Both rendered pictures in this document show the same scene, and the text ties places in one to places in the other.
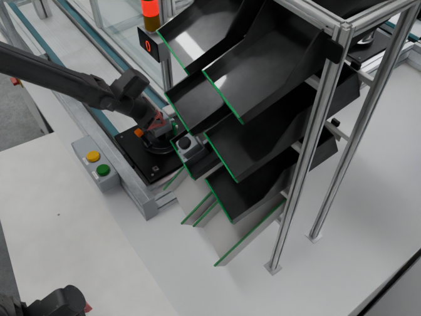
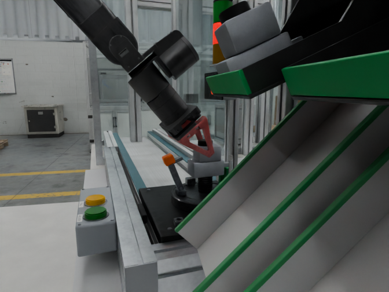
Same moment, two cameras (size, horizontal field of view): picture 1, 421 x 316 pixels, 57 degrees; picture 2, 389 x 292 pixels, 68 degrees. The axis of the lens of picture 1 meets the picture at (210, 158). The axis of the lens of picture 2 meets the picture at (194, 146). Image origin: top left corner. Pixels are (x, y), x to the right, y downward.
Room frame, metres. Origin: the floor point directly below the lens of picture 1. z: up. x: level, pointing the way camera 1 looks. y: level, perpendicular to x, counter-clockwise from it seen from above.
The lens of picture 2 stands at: (0.32, 0.01, 1.19)
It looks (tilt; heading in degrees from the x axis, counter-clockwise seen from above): 11 degrees down; 18
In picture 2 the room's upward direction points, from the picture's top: straight up
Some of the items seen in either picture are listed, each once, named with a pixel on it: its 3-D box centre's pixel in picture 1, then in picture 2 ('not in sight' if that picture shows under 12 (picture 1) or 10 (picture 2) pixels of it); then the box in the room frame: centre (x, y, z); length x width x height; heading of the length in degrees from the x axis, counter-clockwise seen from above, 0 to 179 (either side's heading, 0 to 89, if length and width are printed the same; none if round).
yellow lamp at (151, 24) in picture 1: (151, 20); (221, 54); (1.09, 0.18, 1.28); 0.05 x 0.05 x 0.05
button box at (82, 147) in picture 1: (95, 162); (96, 215); (0.81, 0.39, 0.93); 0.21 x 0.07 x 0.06; 37
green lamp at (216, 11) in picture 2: not in sight; (223, 13); (1.09, 0.18, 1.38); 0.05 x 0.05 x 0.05
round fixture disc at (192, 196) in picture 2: (161, 139); (205, 195); (0.87, 0.16, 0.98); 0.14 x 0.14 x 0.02
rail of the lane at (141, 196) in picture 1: (88, 125); (119, 190); (1.00, 0.45, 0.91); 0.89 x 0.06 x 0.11; 37
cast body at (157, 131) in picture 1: (161, 120); (209, 156); (0.87, 0.15, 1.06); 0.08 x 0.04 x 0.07; 126
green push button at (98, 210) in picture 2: (103, 170); (95, 215); (0.75, 0.34, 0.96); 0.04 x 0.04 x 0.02
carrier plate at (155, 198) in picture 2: (162, 143); (205, 204); (0.87, 0.16, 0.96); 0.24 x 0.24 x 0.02; 37
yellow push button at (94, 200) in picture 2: (93, 157); (95, 201); (0.81, 0.39, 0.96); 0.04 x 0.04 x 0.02
